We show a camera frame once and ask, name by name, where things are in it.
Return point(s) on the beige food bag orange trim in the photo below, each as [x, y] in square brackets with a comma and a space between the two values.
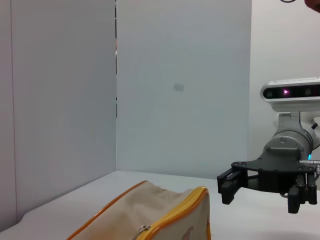
[140, 202]

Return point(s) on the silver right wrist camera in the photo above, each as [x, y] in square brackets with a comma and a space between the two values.
[287, 92]

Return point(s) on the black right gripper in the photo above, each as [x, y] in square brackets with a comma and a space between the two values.
[275, 175]

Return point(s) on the red-brown blurred object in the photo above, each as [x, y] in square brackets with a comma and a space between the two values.
[313, 4]

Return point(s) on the silver zipper pull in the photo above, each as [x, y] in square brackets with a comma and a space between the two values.
[144, 228]

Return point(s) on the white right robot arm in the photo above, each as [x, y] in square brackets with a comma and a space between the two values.
[291, 136]

